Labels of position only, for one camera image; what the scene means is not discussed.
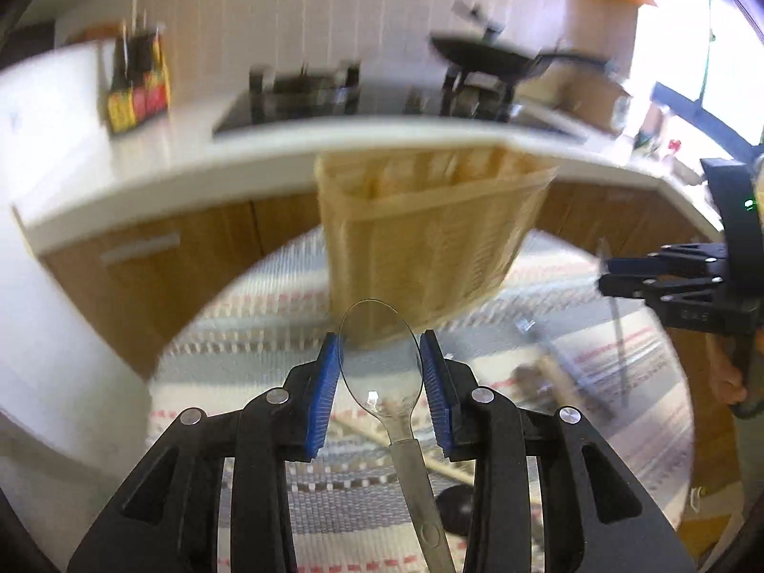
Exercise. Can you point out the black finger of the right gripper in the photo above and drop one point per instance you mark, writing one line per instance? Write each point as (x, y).
(650, 277)

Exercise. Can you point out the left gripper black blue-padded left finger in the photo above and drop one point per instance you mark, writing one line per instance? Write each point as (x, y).
(165, 515)

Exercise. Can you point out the clear plastic spoon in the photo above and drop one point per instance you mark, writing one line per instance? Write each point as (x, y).
(604, 254)
(382, 367)

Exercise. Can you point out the white kitchen countertop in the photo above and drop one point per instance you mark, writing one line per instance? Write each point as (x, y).
(68, 180)

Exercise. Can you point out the person's hand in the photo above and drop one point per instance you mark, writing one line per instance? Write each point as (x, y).
(726, 381)

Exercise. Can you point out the wooden chopstick far right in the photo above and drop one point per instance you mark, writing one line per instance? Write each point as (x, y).
(567, 392)

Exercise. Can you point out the black ladle spoon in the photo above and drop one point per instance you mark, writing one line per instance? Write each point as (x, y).
(455, 506)

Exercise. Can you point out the wooden chopstick crossed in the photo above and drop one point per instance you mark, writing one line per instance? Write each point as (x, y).
(407, 454)

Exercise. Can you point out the brown rice cooker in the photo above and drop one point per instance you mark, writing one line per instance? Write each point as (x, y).
(598, 100)

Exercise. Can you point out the wooden base cabinet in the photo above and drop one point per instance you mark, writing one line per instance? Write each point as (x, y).
(206, 322)

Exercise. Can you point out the yellow plastic utensil basket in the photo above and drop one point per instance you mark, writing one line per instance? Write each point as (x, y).
(430, 230)

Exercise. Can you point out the black wok pan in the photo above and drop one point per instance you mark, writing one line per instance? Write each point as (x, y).
(467, 55)

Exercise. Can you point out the dark soy sauce bottle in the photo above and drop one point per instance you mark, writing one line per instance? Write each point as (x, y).
(119, 103)

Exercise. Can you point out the black gas stove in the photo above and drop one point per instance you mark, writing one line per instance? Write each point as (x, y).
(273, 98)

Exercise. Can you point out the red-label sauce bottle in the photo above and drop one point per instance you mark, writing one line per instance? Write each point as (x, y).
(152, 68)

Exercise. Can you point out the silver cabinet handle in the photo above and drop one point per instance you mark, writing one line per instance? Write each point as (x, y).
(136, 250)

